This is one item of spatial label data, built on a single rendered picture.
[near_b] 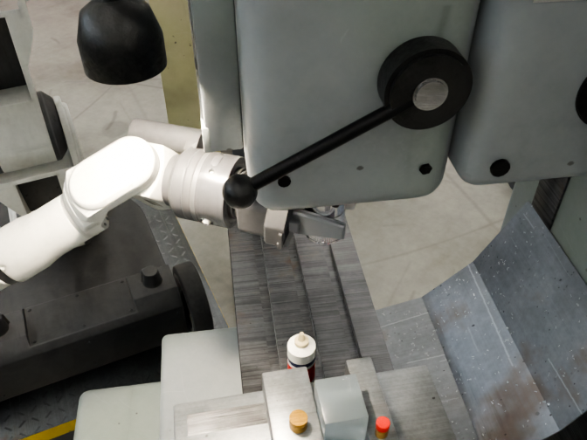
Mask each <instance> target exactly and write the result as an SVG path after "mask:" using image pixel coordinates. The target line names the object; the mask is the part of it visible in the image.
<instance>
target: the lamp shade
mask: <svg viewBox="0 0 587 440"><path fill-rule="evenodd" d="M77 45H78V48H79V55H80V58H81V61H82V65H83V68H84V72H85V75H86V76H87V77H88V78H89V79H91V80H93V81H95V82H98V83H101V84H106V85H117V86H118V85H129V84H135V83H139V82H143V81H145V80H148V79H152V78H154V77H155V76H157V75H158V74H160V73H161V72H162V71H163V70H164V69H165V68H166V66H167V63H168V61H167V55H166V50H165V44H164V37H163V32H162V28H161V26H160V25H159V23H158V21H157V19H156V17H155V14H154V12H153V11H152V9H151V7H150V5H149V4H148V3H147V2H146V1H144V0H91V1H90V2H89V3H87V4H86V5H85V6H84V7H83V8H82V9H81V10H80V11H79V23H78V33H77Z"/></svg>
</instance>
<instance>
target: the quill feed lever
mask: <svg viewBox="0 0 587 440"><path fill-rule="evenodd" d="M472 86H473V74H472V71H471V68H470V65H469V64H468V63H467V62H466V60H465V59H464V57H463V56H462V55H461V53H460V52H459V50H458V49H457V48H456V47H455V46H454V45H453V44H452V43H451V42H449V41H448V40H446V39H444V38H440V37H435V36H423V37H418V38H413V39H410V40H408V41H406V42H404V43H402V44H401V45H400V46H398V47H397V48H396V49H395V50H394V51H393V52H392V53H391V54H390V55H389V56H388V57H387V58H386V60H385V61H384V62H383V64H382V66H381V68H380V71H379V73H378V77H377V91H378V94H379V97H380V99H381V101H382V102H383V106H382V107H380V108H378V109H377V110H375V111H373V112H371V113H369V114H367V115H365V116H363V117H362V118H361V119H359V120H356V121H354V122H352V123H350V124H349V125H347V126H346V127H343V128H341V129H340V130H338V131H336V132H334V133H332V134H330V135H329V136H327V137H325V138H323V139H321V140H319V141H317V142H316V143H314V144H312V145H310V146H308V147H307V148H304V149H302V150H301V151H299V152H298V153H296V154H294V155H291V156H289V157H287V158H286V159H285V160H283V161H281V162H278V163H277V164H275V165H273V166H271V167H270V168H267V169H266V170H264V171H262V172H260V173H258V174H256V175H255V176H253V177H250V176H248V175H244V174H236V175H232V176H230V177H229V178H228V179H227V180H226V181H225V182H224V185H223V188H222V196H223V198H224V201H225V202H226V203H227V204H228V205H229V206H230V207H232V208H233V209H237V210H243V209H246V208H248V207H250V206H251V205H252V204H253V203H254V202H255V200H256V198H257V195H258V190H259V189H261V188H263V187H265V186H266V185H268V184H270V183H272V182H274V181H276V180H278V179H280V178H281V177H283V176H285V175H287V174H289V173H291V172H293V171H295V170H296V169H298V168H300V167H302V166H304V165H306V164H308V163H310V162H311V161H313V160H315V159H317V158H319V157H321V156H323V155H325V154H326V153H328V152H330V151H332V150H334V149H336V148H338V147H340V146H341V145H343V144H345V143H347V142H349V141H351V140H353V139H355V138H356V137H358V136H360V135H362V134H364V133H366V132H368V131H370V130H371V129H373V128H375V127H377V126H379V125H381V124H383V123H384V122H386V121H388V120H390V119H393V120H394V121H395V122H396V123H397V124H398V125H400V126H401V127H405V128H409V129H415V130H421V129H428V128H432V127H436V126H438V125H441V124H443V123H445V122H446V121H448V120H450V119H451V118H452V117H453V116H454V115H455V114H456V113H457V112H458V111H459V110H460V109H461V108H462V107H463V106H464V105H465V104H466V101H467V99H468V97H469V95H470V92H471V90H472Z"/></svg>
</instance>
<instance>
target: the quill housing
mask: <svg viewBox="0 0 587 440"><path fill-rule="evenodd" d="M234 5H235V18H236V32H237V45H238V70H239V84H240V98H241V111H242V124H243V137H244V151H245V162H246V168H247V174H248V176H250V177H253V176H255V175H256V174H258V173H260V172H262V171H264V170H266V169H267V168H270V167H271V166H273V165H275V164H277V163H278V162H281V161H283V160H285V159H286V158H287V157H289V156H291V155H294V154H296V153H298V152H299V151H301V150H302V149H304V148H307V147H308V146H310V145H312V144H314V143H316V142H317V141H319V140H321V139H323V138H325V137H327V136H329V135H330V134H332V133H334V132H336V131H338V130H340V129H341V128H343V127H346V126H347V125H349V124H350V123H352V122H354V121H356V120H359V119H361V118H362V117H363V116H365V115H367V114H369V113H371V112H373V111H375V110H377V109H378V108H380V107H382V106H383V102H382V101H381V99H380V97H379V94H378V91H377V77H378V73H379V71H380V68H381V66H382V64H383V62H384V61H385V60H386V58H387V57H388V56H389V55H390V54H391V53H392V52H393V51H394V50H395V49H396V48H397V47H398V46H400V45H401V44H402V43H404V42H406V41H408V40H410V39H413V38H418V37H423V36H435V37H440V38H444V39H446V40H448V41H449V42H451V43H452V44H453V45H454V46H455V47H456V48H457V49H458V50H459V52H460V53H461V55H462V56H463V57H464V59H465V60H466V62H467V60H468V56H469V52H470V48H471V43H472V39H473V32H474V27H475V23H476V18H477V14H478V10H479V6H480V0H234ZM456 115H457V114H455V115H454V116H453V117H452V118H451V119H450V120H448V121H446V122H445V123H443V124H441V125H438V126H436V127H432V128H428V129H421V130H415V129H409V128H405V127H401V126H400V125H398V124H397V123H396V122H395V121H394V120H393V119H390V120H388V121H386V122H384V123H383V124H381V125H379V126H377V127H375V128H373V129H371V130H370V131H368V132H366V133H364V134H362V135H360V136H358V137H356V138H355V139H353V140H351V141H349V142H347V143H345V144H343V145H341V146H340V147H338V148H336V149H334V150H332V151H330V152H328V153H326V154H325V155H323V156H321V157H319V158H317V159H315V160H313V161H311V162H310V163H308V164H306V165H304V166H302V167H300V168H298V169H296V170H295V171H293V172H291V173H289V174H287V175H285V176H283V177H281V178H280V179H278V180H276V181H274V182H272V183H270V184H268V185H266V186H265V187H263V188H261V189H259V190H258V195H257V198H256V201H257V202H258V203H259V204H261V205H262V206H264V207H265V208H268V209H270V210H295V209H305V208H314V207H323V206H333V205H343V204H352V203H370V202H380V201H389V200H399V199H408V198H418V197H421V196H427V195H429V194H431V193H432V192H433V191H434V190H435V189H436V188H437V187H438V186H439V185H440V184H441V181H442V179H443V177H444V173H445V165H446V162H447V157H448V153H449V148H450V144H451V140H452V132H453V128H454V123H455V120H456Z"/></svg>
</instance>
